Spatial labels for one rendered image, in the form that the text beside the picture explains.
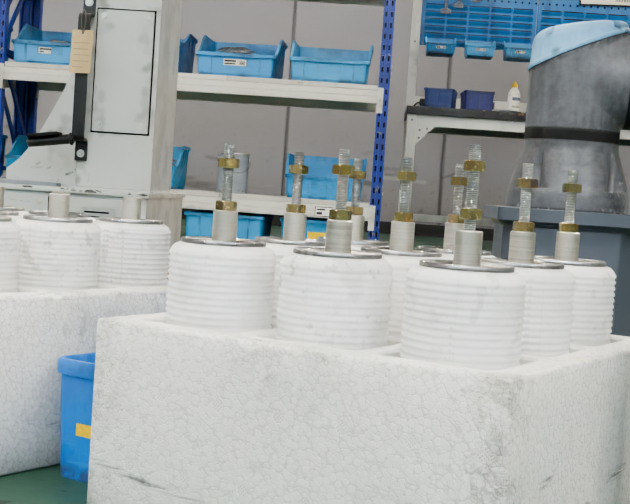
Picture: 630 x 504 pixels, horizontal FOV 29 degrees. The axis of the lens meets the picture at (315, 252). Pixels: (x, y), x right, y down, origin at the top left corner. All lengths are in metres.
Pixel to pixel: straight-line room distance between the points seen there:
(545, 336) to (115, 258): 0.56
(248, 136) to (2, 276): 8.12
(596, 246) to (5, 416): 0.70
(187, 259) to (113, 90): 2.03
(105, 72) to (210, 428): 2.12
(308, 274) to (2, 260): 0.38
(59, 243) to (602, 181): 0.64
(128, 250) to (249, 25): 8.04
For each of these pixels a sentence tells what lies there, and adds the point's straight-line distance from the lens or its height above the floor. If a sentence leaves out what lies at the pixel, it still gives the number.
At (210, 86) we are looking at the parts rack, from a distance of 5.62.
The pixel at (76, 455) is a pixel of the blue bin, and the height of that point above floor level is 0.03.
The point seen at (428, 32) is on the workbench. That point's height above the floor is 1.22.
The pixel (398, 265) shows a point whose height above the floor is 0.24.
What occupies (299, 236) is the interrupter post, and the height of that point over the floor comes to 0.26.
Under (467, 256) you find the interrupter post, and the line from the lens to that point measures 0.96.
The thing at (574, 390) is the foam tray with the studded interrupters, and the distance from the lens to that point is 1.01.
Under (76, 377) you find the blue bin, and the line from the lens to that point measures 1.23.
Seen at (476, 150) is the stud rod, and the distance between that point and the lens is 0.97.
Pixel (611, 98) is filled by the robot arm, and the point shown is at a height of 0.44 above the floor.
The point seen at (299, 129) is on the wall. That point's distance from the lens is 9.31.
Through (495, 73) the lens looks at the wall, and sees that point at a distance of 9.36.
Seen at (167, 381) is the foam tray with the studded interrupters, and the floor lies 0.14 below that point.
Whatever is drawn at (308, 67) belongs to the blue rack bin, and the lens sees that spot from 5.61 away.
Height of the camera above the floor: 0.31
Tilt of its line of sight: 3 degrees down
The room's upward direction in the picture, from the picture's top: 4 degrees clockwise
